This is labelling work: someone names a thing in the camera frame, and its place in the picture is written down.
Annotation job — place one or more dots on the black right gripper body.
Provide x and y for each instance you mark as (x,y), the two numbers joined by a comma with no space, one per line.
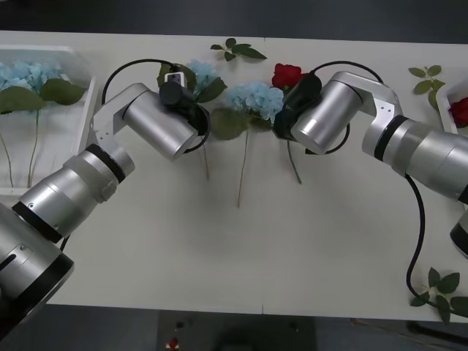
(284,126)

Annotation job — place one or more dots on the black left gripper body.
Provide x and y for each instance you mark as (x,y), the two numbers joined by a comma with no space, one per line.
(197,115)

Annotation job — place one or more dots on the silver and black left arm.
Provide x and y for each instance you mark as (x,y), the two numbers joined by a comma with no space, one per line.
(73,183)

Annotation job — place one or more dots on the silver and black right arm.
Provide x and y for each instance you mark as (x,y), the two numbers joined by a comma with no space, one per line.
(420,146)

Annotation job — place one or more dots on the pale blue flower with stem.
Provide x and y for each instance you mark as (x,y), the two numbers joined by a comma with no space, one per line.
(18,100)
(58,91)
(203,75)
(256,98)

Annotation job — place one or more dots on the red rose with stem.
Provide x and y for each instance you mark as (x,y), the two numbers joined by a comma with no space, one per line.
(460,109)
(287,75)

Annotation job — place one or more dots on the loose green leaf twig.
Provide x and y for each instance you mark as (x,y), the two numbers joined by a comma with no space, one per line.
(444,285)
(426,86)
(245,51)

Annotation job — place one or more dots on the shallow white box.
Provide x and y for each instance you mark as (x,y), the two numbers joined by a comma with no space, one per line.
(445,109)
(78,120)

